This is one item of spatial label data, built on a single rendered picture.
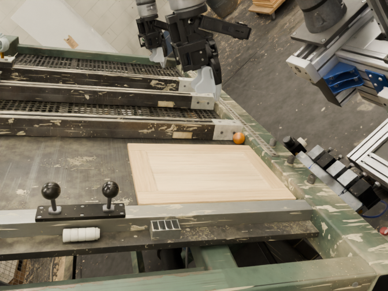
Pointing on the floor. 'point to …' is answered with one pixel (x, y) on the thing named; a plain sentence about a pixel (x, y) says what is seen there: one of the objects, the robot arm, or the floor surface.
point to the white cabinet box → (59, 26)
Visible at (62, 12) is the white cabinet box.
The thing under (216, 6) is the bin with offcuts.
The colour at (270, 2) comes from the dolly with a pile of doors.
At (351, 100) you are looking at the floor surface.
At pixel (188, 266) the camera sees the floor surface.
